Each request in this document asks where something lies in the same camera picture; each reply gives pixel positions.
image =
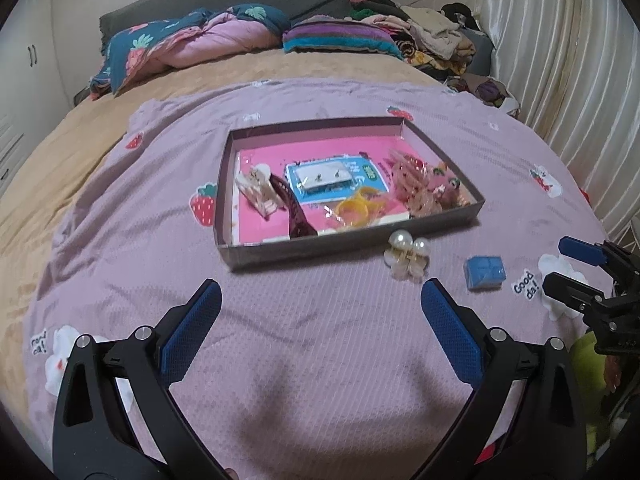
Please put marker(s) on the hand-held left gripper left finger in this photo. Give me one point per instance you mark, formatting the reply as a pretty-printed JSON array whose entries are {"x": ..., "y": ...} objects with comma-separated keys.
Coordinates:
[{"x": 192, "y": 325}]

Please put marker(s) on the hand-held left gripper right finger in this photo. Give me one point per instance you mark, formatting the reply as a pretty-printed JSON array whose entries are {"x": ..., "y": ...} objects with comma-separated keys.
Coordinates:
[{"x": 450, "y": 330}]

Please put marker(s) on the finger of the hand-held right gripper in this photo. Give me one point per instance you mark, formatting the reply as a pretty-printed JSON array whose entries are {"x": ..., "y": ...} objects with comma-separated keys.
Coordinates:
[
  {"x": 580, "y": 249},
  {"x": 570, "y": 287}
]

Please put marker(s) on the pearl hair clip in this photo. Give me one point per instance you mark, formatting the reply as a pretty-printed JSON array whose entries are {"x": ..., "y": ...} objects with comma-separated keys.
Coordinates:
[{"x": 406, "y": 252}]

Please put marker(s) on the dark grey cardboard box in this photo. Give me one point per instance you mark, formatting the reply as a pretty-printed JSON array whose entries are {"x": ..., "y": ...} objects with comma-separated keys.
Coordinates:
[{"x": 350, "y": 247}]

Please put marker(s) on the cream flower hair claw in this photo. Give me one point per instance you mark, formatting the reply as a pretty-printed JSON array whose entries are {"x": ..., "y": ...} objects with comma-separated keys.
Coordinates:
[{"x": 257, "y": 190}]

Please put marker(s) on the earring card clear packet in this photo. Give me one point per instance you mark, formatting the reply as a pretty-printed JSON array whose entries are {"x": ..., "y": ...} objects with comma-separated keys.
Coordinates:
[{"x": 322, "y": 177}]

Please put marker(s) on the small blue box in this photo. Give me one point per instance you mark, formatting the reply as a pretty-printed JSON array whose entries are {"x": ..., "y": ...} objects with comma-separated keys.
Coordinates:
[{"x": 485, "y": 272}]

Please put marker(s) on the pink printed blanket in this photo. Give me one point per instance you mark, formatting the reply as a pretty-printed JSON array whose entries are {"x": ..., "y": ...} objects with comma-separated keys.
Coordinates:
[{"x": 325, "y": 340}]

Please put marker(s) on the red cloth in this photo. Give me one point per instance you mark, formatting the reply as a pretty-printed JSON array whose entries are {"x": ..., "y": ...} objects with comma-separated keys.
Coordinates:
[{"x": 490, "y": 450}]

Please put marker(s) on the translucent pink hair clips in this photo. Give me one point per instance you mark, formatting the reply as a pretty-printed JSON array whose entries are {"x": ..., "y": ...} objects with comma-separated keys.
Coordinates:
[{"x": 412, "y": 182}]

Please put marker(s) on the dark red hair clip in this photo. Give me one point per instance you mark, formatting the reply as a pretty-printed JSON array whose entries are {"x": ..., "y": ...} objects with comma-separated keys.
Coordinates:
[{"x": 295, "y": 210}]

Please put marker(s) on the white curtain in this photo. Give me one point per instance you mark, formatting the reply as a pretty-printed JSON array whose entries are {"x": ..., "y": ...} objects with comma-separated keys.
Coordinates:
[{"x": 575, "y": 85}]

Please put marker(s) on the tan bedsheet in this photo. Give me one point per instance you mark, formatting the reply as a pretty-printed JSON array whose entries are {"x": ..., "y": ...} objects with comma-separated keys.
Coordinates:
[{"x": 75, "y": 160}]

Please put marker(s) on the pile of clothes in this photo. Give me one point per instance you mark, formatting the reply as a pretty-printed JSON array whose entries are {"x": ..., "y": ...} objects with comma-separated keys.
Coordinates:
[{"x": 435, "y": 35}]

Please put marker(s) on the strawberry print quilt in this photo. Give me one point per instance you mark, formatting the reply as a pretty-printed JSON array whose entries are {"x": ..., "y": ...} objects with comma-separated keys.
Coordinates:
[{"x": 200, "y": 40}]

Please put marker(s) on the striped blanket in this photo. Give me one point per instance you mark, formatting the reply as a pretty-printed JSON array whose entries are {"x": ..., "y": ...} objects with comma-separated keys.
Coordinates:
[{"x": 340, "y": 40}]

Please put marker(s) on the white wardrobe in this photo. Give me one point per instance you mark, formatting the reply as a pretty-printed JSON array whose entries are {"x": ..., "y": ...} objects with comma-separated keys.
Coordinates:
[{"x": 25, "y": 60}]

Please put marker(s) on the grey headboard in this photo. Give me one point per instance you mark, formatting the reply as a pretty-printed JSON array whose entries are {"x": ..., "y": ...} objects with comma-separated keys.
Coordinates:
[{"x": 200, "y": 0}]

